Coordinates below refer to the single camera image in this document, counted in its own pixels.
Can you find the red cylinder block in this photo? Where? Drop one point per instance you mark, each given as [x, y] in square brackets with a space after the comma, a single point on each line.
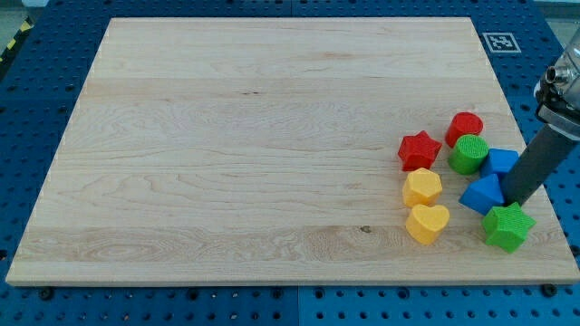
[463, 123]

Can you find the red star block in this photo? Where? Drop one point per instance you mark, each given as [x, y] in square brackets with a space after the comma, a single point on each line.
[418, 151]

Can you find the black board stop bolt right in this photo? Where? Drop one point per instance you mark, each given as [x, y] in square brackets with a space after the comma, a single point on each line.
[548, 290]

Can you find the yellow heart block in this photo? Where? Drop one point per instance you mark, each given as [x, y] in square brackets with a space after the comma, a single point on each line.
[425, 223]

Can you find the blue triangle block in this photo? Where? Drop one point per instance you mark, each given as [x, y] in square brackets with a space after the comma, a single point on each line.
[483, 194]

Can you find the large wooden board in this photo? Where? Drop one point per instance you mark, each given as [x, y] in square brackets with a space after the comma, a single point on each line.
[240, 151]

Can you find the yellow hexagon block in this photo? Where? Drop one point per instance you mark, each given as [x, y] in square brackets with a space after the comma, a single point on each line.
[421, 187]

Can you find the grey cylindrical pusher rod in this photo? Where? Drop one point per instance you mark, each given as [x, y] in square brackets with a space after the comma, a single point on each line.
[544, 153]

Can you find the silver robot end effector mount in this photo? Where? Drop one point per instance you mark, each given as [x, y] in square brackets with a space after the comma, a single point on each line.
[557, 92]

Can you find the green cylinder block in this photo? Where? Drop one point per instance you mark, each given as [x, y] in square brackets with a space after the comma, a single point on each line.
[468, 154]

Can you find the blue cube block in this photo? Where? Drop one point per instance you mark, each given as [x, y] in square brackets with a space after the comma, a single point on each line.
[498, 162]

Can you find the white fiducial marker tag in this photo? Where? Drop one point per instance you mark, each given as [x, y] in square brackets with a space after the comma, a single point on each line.
[501, 42]

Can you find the black board stop bolt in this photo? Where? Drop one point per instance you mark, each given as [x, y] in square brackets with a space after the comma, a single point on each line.
[548, 290]
[46, 293]

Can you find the black board stop bolt left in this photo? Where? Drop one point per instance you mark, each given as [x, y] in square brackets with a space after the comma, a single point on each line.
[46, 293]

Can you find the green star block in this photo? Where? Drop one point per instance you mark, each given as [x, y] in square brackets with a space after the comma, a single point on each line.
[507, 227]

